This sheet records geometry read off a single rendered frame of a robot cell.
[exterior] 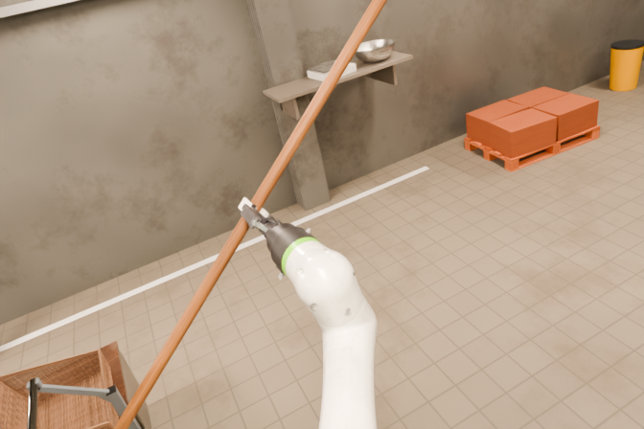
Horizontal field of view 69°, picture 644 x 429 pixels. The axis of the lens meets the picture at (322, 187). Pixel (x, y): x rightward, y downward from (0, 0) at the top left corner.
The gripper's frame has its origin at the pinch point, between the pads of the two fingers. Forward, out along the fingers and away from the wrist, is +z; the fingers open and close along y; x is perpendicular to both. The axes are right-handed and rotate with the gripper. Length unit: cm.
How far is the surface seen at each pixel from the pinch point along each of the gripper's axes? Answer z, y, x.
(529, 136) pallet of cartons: 202, 347, 155
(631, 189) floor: 108, 383, 145
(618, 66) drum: 250, 491, 323
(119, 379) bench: 133, 59, -139
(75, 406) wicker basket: 129, 43, -156
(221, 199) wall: 331, 154, -59
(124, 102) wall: 333, 30, -20
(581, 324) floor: 39, 274, 19
